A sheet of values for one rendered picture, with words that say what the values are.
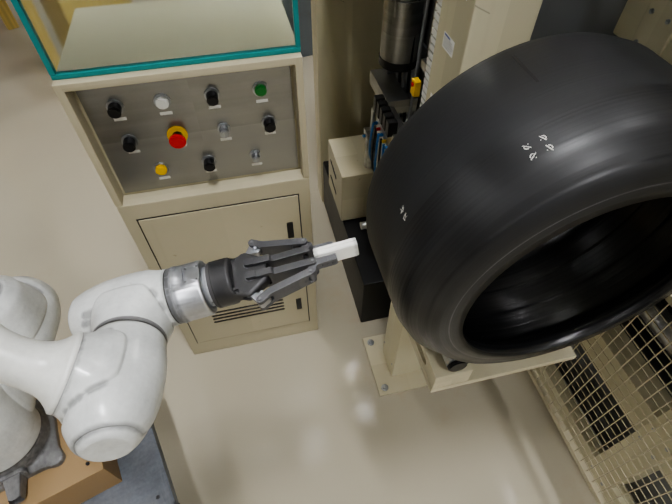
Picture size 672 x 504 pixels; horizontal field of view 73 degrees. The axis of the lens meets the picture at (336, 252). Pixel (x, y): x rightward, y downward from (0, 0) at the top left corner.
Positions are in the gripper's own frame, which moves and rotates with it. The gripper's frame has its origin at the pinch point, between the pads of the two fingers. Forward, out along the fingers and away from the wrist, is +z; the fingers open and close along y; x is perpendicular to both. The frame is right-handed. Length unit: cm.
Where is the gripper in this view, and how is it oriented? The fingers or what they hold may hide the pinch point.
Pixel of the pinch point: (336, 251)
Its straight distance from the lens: 72.2
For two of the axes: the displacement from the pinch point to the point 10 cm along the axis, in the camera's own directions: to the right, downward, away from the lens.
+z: 9.6, -2.6, 0.3
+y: -2.3, -7.5, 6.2
